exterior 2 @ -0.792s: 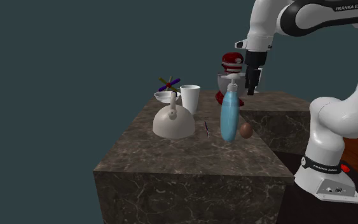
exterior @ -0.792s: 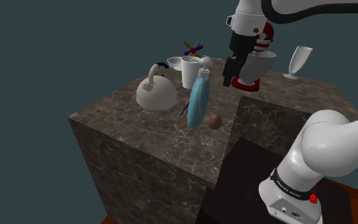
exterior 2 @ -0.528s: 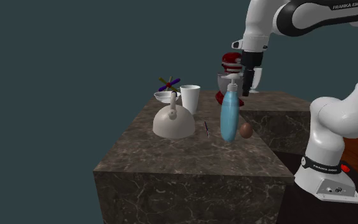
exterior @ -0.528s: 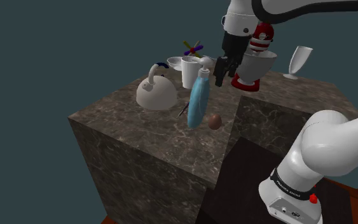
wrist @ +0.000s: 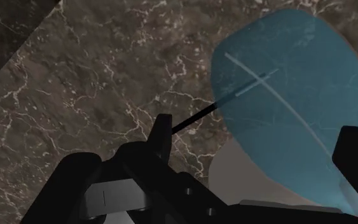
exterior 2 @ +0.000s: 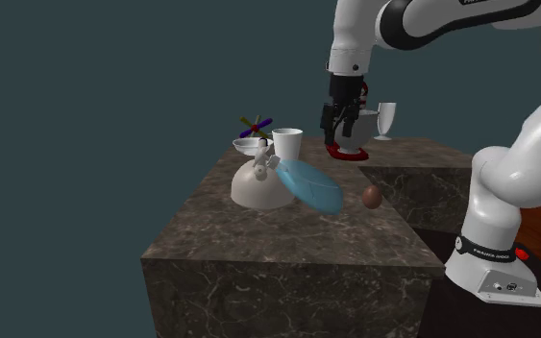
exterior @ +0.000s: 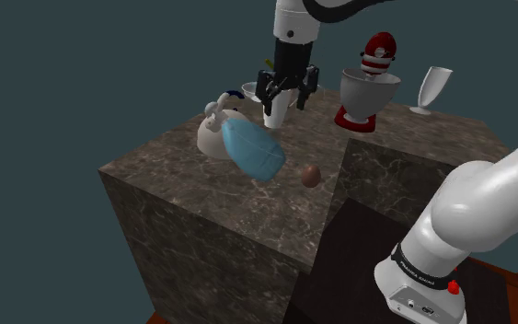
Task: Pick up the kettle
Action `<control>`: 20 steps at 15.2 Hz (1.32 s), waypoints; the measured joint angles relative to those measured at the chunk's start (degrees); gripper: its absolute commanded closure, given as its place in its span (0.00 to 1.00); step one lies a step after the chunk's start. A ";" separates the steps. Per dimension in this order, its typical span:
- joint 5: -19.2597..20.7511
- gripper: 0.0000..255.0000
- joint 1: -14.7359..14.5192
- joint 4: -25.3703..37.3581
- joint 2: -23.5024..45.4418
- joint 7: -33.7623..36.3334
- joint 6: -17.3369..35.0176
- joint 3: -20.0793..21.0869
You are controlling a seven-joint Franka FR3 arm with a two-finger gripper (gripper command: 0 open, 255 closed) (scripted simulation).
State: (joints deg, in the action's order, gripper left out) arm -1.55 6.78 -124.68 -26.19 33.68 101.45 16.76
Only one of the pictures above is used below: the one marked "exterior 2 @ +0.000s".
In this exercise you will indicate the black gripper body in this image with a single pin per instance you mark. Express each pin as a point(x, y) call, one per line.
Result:
point(345, 89)

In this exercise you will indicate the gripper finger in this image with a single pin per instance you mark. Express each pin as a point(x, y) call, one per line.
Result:
point(328, 122)
point(349, 122)

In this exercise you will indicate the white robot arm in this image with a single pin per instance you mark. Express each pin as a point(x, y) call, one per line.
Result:
point(499, 187)

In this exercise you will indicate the white stemmed glass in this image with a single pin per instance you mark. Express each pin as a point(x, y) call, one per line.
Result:
point(386, 117)

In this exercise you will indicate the white cup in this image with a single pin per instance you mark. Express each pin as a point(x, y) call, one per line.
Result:
point(288, 142)

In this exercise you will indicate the light blue oval dish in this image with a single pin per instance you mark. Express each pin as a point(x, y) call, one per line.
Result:
point(312, 187)

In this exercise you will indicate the colourful jack toy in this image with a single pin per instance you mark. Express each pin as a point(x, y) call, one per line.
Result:
point(255, 127)

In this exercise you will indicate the brown egg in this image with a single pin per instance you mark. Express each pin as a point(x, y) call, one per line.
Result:
point(372, 197)

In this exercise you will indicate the white bowl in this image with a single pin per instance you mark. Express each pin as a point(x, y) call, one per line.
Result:
point(246, 145)

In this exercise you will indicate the white dome kettle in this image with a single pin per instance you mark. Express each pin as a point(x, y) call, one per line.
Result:
point(257, 189)

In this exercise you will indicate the dark robot stand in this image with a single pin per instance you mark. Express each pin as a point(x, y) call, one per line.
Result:
point(462, 318)

